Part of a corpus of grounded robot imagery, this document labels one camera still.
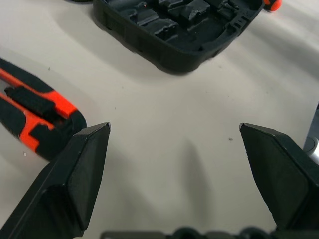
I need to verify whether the orange tool handle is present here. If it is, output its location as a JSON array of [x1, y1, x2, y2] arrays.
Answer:
[[263, 0, 284, 12]]

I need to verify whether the black plastic tool case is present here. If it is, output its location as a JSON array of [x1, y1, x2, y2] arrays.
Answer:
[[92, 0, 265, 74]]

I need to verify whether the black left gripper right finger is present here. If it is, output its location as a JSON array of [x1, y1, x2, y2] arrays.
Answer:
[[238, 122, 319, 231]]

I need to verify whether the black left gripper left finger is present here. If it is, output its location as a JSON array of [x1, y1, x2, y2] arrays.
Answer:
[[0, 122, 112, 239]]

